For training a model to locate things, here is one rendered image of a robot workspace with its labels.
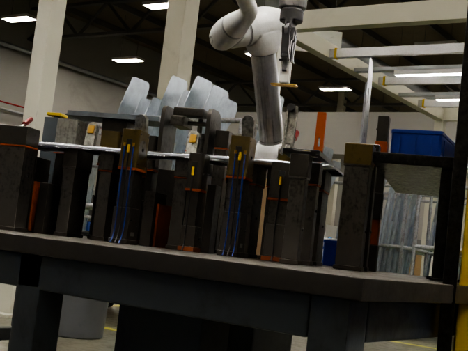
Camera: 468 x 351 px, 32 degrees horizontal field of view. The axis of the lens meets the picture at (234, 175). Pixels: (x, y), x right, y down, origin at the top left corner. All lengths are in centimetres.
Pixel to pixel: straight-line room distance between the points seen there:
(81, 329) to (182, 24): 595
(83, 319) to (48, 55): 227
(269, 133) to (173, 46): 757
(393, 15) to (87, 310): 493
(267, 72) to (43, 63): 377
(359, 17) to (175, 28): 275
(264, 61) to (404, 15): 585
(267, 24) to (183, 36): 766
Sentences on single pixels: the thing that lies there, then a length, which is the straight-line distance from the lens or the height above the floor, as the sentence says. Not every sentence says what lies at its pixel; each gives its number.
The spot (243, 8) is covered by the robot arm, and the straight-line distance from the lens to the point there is 289.
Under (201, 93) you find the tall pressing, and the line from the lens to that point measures 757.
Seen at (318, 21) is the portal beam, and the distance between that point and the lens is 945.
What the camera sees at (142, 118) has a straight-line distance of 256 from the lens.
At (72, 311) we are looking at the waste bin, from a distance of 568.
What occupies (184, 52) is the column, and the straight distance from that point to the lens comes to 1082.
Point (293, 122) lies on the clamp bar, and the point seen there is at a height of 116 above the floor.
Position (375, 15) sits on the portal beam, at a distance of 915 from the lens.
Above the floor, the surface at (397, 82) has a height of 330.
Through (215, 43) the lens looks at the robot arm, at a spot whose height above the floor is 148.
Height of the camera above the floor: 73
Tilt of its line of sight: 5 degrees up
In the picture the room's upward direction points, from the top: 6 degrees clockwise
